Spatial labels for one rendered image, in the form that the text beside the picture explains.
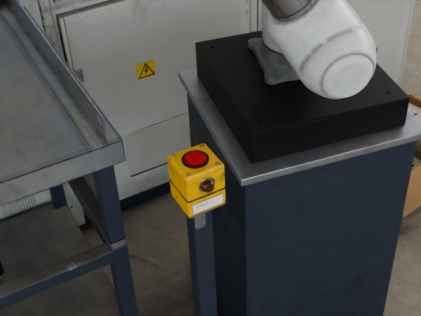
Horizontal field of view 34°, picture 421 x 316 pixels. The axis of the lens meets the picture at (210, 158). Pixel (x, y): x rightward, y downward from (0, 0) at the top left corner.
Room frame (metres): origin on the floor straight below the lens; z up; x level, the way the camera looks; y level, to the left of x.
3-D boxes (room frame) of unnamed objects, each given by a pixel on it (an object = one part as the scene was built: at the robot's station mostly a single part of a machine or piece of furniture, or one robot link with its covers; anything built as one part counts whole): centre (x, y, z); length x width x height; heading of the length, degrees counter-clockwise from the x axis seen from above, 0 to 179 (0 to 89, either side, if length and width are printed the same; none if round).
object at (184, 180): (0.96, 0.03, 0.85); 0.08 x 0.08 x 0.10; 27
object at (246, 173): (1.35, -0.21, 0.74); 0.45 x 0.45 x 0.02; 17
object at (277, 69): (1.41, -0.20, 0.87); 0.22 x 0.18 x 0.06; 10
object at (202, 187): (0.92, 0.01, 0.87); 0.03 x 0.01 x 0.03; 117
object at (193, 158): (0.96, 0.03, 0.90); 0.04 x 0.04 x 0.02
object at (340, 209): (1.35, -0.21, 0.36); 0.42 x 0.42 x 0.73; 17
